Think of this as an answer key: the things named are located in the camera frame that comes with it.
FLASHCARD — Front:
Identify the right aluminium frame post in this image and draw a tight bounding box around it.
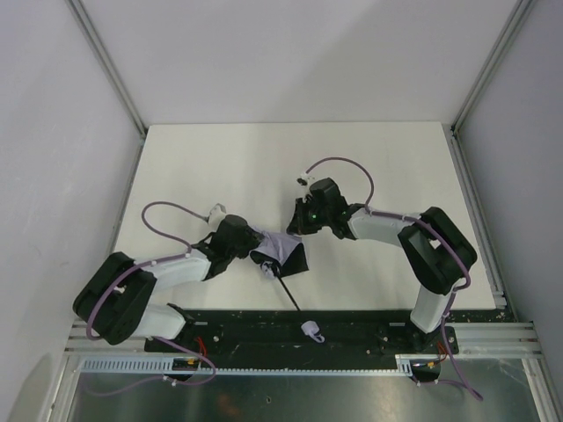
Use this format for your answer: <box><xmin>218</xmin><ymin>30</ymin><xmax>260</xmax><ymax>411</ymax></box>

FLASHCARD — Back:
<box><xmin>450</xmin><ymin>0</ymin><xmax>537</xmax><ymax>136</ymax></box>

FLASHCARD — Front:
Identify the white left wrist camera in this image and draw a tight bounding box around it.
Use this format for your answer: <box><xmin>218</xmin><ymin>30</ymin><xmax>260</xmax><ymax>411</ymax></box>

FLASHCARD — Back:
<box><xmin>208</xmin><ymin>203</ymin><xmax>227</xmax><ymax>227</ymax></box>

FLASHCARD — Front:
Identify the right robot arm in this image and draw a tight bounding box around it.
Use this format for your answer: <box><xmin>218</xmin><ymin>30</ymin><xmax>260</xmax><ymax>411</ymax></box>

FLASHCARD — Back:
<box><xmin>287</xmin><ymin>176</ymin><xmax>478</xmax><ymax>344</ymax></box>

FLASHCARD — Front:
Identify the left aluminium frame post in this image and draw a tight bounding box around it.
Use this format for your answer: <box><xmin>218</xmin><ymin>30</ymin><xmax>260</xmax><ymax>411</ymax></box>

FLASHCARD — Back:
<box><xmin>65</xmin><ymin>0</ymin><xmax>148</xmax><ymax>139</ymax></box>

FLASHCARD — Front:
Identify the grey slotted cable duct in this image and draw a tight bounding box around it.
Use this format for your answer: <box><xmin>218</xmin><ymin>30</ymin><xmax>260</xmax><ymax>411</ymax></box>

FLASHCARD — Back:
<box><xmin>79</xmin><ymin>355</ymin><xmax>441</xmax><ymax>378</ymax></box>

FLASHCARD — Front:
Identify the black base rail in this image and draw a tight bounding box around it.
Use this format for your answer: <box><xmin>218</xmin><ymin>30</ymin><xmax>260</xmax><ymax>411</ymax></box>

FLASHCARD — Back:
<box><xmin>144</xmin><ymin>310</ymin><xmax>459</xmax><ymax>369</ymax></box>

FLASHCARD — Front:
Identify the lavender folding umbrella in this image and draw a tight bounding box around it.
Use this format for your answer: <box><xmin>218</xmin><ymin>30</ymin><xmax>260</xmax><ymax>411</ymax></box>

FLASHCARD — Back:
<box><xmin>248</xmin><ymin>230</ymin><xmax>326</xmax><ymax>344</ymax></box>

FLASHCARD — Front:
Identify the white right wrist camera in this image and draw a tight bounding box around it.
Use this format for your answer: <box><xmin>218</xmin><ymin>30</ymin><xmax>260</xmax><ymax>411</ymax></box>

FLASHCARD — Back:
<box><xmin>296</xmin><ymin>172</ymin><xmax>316</xmax><ymax>187</ymax></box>

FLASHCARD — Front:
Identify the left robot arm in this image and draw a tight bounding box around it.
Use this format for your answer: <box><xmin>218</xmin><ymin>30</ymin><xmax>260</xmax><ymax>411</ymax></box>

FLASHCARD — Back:
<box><xmin>72</xmin><ymin>215</ymin><xmax>264</xmax><ymax>346</ymax></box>

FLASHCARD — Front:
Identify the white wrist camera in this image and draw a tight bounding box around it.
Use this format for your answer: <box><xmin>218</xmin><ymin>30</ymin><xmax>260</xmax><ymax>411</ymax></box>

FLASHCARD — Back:
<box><xmin>296</xmin><ymin>172</ymin><xmax>316</xmax><ymax>187</ymax></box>
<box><xmin>208</xmin><ymin>203</ymin><xmax>227</xmax><ymax>227</ymax></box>

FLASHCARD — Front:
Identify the aluminium frame post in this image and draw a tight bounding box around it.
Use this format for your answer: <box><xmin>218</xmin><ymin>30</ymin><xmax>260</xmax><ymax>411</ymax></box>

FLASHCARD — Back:
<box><xmin>450</xmin><ymin>0</ymin><xmax>537</xmax><ymax>136</ymax></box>
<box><xmin>65</xmin><ymin>0</ymin><xmax>148</xmax><ymax>139</ymax></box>

